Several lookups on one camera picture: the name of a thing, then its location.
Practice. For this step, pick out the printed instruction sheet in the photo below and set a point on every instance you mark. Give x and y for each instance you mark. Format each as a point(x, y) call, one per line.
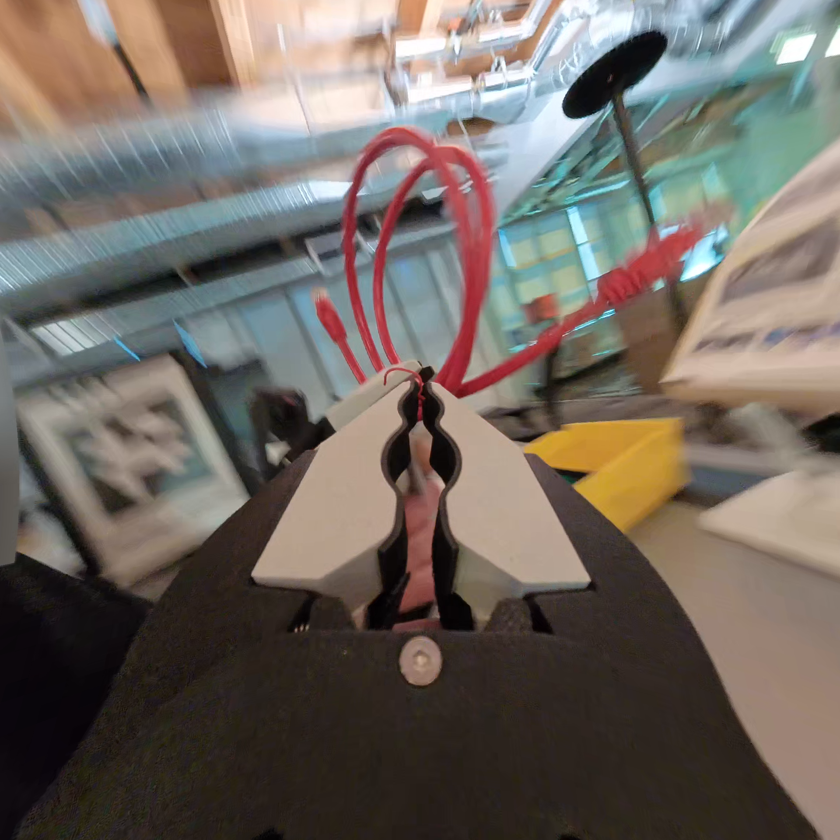
point(768, 295)

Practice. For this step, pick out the white and wooden document stand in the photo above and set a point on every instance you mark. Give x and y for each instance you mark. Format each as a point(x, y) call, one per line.
point(774, 525)

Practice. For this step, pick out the black floor lamp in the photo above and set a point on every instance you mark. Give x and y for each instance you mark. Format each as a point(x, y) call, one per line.
point(613, 72)

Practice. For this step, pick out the red twist tie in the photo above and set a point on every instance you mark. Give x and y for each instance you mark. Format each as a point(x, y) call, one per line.
point(418, 396)

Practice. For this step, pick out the silver air duct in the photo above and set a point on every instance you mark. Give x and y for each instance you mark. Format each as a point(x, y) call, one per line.
point(164, 243)

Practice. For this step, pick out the person's left hand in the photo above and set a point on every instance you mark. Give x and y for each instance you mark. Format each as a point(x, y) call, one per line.
point(420, 538)

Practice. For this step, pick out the yellow plastic bin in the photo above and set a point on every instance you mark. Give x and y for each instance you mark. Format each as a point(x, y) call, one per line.
point(630, 459)

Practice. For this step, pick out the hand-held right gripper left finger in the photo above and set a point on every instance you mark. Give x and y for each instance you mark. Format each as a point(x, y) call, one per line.
point(334, 518)

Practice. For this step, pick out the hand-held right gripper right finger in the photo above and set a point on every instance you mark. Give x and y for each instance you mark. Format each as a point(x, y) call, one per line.
point(512, 525)

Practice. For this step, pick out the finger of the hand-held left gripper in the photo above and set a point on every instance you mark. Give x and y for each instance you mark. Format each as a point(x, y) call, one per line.
point(367, 394)

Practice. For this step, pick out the black framed marker sign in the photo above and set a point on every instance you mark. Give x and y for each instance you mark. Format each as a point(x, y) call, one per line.
point(131, 459)

